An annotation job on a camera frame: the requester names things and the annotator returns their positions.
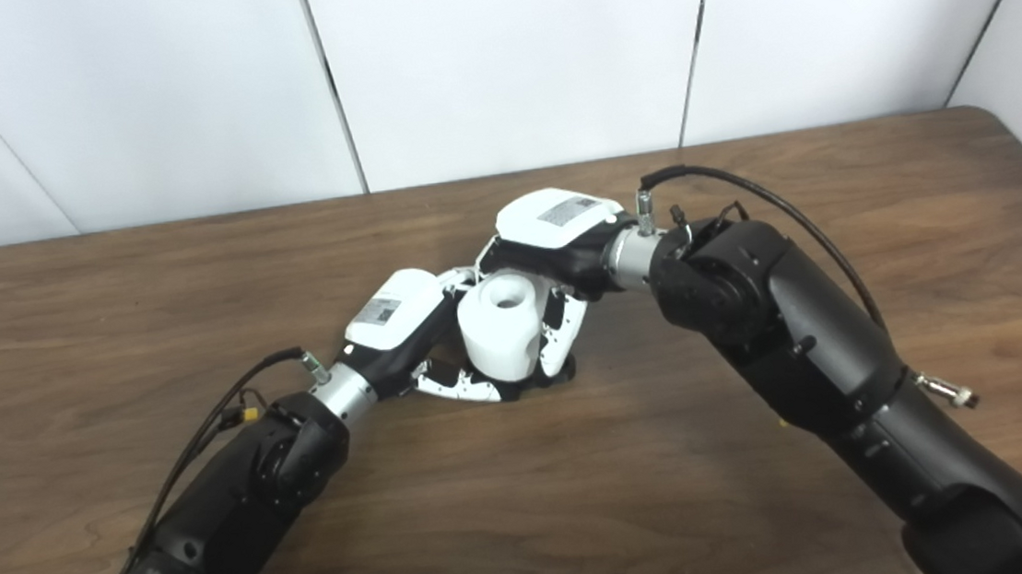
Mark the black plastic holder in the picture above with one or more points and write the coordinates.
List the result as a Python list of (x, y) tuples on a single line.
[(538, 384)]

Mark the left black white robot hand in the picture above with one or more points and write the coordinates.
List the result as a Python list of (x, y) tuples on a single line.
[(393, 311)]

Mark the round white plastic piece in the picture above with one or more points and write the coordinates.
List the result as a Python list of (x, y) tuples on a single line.
[(497, 334)]

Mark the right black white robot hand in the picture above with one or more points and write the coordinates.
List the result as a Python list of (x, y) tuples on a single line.
[(552, 228)]

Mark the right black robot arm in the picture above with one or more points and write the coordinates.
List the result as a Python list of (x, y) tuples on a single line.
[(802, 335)]

